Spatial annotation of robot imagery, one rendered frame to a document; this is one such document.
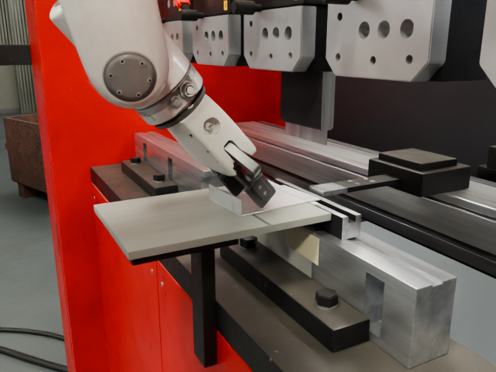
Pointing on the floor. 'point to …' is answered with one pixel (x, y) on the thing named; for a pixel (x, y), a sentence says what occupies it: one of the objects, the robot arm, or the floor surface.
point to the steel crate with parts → (25, 154)
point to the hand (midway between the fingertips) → (248, 186)
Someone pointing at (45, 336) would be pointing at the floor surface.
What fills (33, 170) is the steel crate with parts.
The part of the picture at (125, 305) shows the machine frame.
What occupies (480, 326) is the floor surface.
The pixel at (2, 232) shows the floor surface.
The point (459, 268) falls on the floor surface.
